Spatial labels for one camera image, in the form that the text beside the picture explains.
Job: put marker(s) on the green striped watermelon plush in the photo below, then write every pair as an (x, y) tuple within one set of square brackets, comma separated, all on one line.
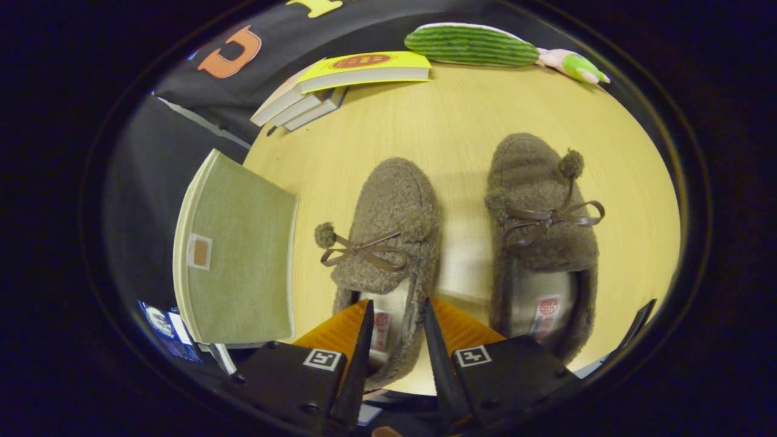
[(470, 45)]

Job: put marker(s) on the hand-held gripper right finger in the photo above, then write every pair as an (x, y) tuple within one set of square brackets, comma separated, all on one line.
[(440, 364)]

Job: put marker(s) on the brown fuzzy shoe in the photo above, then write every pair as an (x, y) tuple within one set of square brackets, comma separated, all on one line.
[(534, 176), (391, 206)]

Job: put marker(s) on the beige book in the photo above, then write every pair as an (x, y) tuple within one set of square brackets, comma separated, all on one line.
[(276, 106)]

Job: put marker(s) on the white book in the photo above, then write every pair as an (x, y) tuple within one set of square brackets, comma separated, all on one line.
[(300, 109)]

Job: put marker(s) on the grey book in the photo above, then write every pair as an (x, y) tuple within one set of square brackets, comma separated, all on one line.
[(318, 112)]

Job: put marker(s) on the yellow book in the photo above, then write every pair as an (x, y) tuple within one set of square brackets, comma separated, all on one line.
[(364, 62)]

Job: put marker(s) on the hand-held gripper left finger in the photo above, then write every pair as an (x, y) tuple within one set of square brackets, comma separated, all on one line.
[(358, 364)]

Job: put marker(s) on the blue packet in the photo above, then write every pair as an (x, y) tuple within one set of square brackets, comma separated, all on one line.
[(167, 331)]

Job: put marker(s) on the pink and green plush toy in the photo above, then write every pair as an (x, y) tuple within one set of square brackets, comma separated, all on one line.
[(576, 65)]

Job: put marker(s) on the green fabric storage box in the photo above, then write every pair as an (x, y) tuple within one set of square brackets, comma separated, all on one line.
[(243, 261)]

